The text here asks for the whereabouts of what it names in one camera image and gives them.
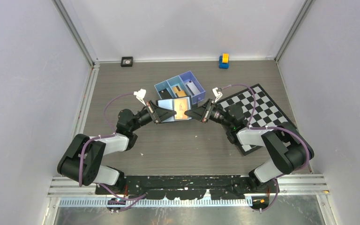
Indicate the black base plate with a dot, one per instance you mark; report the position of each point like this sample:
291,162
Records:
188,187

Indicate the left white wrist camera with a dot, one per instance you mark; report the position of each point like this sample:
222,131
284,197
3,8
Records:
140,94

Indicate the black white checkerboard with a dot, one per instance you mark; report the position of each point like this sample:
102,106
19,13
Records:
267,112

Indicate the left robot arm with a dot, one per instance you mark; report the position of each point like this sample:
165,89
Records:
82,160

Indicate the blue yellow toy block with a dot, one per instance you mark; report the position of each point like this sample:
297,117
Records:
224,61

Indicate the white card in tray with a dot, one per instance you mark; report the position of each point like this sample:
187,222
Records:
192,88

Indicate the small black square box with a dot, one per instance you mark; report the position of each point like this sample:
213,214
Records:
127,61

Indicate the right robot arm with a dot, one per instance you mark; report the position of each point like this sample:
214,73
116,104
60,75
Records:
288,151

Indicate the black card in tray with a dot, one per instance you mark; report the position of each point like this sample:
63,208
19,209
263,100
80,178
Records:
164,94

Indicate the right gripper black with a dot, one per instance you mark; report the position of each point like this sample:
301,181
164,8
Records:
203,113

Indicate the orange card in tray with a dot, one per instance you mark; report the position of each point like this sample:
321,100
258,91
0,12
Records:
178,91

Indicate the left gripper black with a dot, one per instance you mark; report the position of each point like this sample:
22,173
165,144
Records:
158,114

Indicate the three-compartment blue purple tray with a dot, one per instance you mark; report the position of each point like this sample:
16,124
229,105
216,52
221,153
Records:
181,80

